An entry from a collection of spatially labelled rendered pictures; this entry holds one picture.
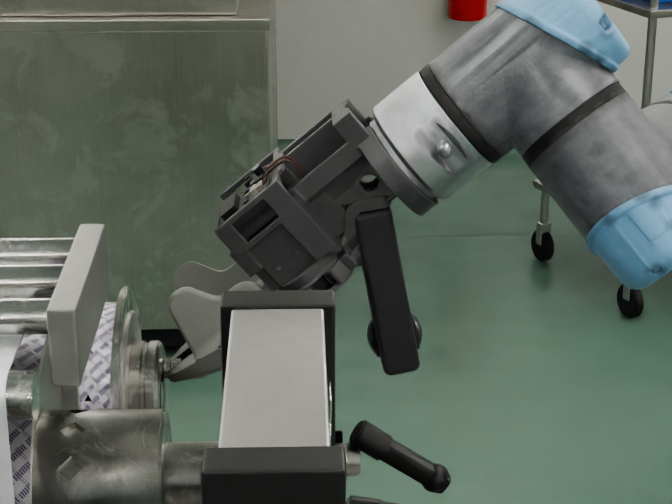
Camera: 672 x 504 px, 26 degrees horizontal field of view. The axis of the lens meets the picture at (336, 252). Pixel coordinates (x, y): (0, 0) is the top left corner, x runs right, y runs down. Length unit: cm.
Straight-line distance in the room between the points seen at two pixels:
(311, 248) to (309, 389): 36
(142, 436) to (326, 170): 28
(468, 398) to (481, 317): 51
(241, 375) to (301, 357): 3
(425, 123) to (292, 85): 467
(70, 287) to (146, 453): 11
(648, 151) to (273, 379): 38
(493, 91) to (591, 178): 8
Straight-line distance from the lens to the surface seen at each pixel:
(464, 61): 89
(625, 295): 422
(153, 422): 69
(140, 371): 94
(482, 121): 89
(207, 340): 95
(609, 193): 87
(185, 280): 98
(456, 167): 90
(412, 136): 89
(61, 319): 59
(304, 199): 92
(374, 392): 374
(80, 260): 64
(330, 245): 91
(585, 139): 88
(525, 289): 440
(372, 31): 551
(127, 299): 95
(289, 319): 62
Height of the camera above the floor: 169
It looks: 21 degrees down
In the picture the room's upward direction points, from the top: straight up
